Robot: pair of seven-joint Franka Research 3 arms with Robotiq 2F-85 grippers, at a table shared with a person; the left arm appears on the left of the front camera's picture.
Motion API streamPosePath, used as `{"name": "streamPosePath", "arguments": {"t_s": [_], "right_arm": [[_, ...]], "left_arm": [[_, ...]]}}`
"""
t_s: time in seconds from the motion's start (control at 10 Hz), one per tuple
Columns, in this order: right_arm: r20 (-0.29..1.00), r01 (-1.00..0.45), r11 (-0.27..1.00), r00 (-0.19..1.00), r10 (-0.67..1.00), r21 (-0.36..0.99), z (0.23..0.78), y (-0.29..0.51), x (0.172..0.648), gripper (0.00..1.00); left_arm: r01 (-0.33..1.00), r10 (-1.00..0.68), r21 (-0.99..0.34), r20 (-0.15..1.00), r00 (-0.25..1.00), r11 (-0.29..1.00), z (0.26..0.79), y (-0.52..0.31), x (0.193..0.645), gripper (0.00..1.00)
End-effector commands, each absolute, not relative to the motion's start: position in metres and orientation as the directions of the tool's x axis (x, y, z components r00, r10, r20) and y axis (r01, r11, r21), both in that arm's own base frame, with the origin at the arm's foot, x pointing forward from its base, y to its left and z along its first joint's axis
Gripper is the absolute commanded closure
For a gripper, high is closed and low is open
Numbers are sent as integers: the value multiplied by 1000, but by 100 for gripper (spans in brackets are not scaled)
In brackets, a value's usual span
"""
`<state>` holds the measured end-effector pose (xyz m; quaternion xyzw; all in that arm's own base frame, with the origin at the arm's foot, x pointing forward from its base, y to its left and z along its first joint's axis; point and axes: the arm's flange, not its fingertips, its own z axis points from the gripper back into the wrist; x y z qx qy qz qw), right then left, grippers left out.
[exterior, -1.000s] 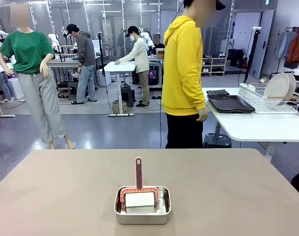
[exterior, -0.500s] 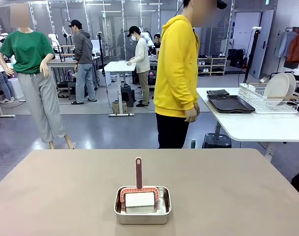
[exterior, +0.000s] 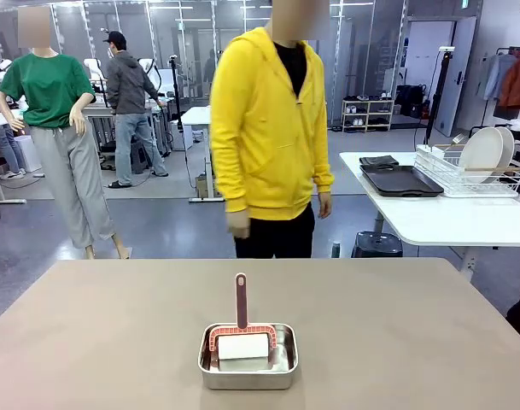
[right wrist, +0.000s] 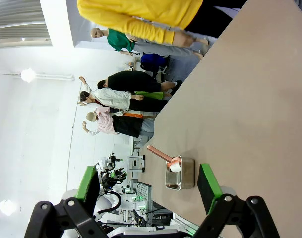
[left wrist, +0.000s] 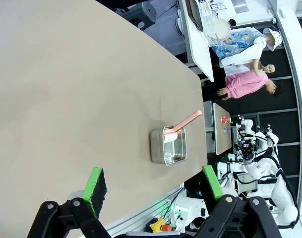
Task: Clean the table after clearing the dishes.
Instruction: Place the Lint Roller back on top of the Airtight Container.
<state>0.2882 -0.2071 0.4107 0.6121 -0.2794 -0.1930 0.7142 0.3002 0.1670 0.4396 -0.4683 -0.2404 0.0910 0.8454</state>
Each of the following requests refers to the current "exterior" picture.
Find black bags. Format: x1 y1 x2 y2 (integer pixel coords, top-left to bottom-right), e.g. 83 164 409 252
394 84 428 119

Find pink brown lint roller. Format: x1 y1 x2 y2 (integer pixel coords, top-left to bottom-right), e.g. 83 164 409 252
207 272 278 372

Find white side table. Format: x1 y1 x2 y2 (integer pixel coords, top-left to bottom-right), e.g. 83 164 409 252
339 151 520 274

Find man with black cap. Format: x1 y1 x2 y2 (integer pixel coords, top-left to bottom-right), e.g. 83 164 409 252
101 30 170 190

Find black plastic stool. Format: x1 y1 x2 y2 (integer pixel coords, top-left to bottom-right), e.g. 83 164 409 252
352 231 405 259

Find grey plastic stool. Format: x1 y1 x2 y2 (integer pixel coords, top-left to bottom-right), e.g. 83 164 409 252
130 139 153 172

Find black clothes rack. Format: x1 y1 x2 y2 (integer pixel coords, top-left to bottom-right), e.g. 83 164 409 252
468 45 520 140

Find person's right forearm yellow sleeve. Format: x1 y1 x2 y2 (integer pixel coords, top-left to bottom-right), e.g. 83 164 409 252
210 161 250 214

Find white standing desk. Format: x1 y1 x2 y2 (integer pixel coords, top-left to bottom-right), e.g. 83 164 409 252
180 105 226 204

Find mannequin in green t-shirt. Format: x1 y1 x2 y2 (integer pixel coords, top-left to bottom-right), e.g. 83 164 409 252
0 6 131 261

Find bystander in dark top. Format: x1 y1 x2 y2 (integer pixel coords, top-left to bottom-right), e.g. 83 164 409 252
0 63 26 181

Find person's left hand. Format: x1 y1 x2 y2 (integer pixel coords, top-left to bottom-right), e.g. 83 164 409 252
317 191 333 220

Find grey blue shirt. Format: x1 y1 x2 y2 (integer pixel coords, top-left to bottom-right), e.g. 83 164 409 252
481 53 517 103

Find person in yellow hoodie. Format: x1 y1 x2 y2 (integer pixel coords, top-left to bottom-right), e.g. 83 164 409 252
208 26 336 260

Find person's left forearm yellow sleeve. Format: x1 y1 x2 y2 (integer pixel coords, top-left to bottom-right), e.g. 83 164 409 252
313 161 336 196

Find white storage box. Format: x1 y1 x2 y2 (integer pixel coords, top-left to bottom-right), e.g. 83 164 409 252
14 135 43 173

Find rectangular stainless steel tin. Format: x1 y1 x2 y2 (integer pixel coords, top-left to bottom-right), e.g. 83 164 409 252
197 322 300 392

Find white wire dish rack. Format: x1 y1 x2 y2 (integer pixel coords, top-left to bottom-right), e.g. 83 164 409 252
414 143 520 199

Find white shoe rack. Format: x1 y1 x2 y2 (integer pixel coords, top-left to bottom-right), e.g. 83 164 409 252
341 97 396 133

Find person's right hand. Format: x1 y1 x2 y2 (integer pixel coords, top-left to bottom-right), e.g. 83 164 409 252
225 211 252 238

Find orange jacket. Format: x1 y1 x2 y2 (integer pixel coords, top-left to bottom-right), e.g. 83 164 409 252
497 54 520 110

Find black tripod stand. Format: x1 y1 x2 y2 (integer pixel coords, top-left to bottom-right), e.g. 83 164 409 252
422 46 456 146

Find white door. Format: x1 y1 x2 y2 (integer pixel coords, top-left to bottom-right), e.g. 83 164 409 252
432 15 478 138

